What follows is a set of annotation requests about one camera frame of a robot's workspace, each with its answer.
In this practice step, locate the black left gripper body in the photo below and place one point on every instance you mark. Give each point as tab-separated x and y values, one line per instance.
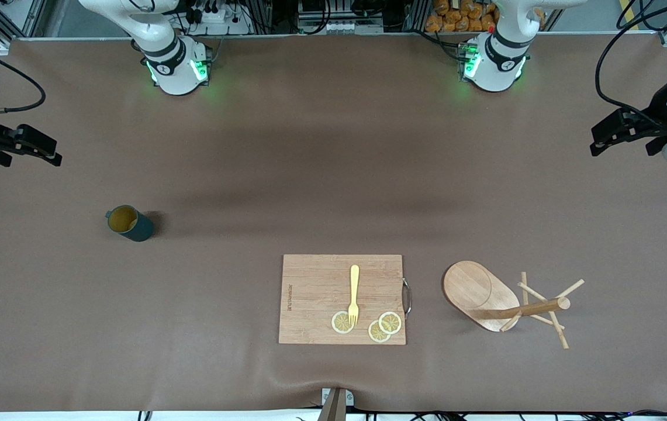
656	111

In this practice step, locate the dark teal cup yellow inside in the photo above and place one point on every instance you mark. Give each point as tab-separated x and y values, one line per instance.
137	228

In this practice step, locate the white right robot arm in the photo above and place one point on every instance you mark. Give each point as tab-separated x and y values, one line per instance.
172	79

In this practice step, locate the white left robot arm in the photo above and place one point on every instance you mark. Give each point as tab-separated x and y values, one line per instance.
500	73

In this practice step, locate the wooden mug tree rack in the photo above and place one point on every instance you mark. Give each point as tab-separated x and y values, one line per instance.
473	292

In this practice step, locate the grey electronics rack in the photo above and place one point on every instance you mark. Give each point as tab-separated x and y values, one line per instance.
339	26

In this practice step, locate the bag of orange snacks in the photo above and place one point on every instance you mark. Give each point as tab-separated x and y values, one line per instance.
456	20

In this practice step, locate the brown table mat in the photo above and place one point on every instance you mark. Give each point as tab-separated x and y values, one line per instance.
193	292

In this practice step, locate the white power strip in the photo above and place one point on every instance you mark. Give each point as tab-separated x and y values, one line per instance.
216	17

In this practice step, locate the lemon slice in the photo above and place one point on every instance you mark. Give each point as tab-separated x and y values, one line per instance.
375	334
391	321
339	323

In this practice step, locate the yellow plastic fork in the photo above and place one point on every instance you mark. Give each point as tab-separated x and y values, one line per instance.
355	280

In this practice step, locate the aluminium camera mast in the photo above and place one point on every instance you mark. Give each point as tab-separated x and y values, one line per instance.
336	406

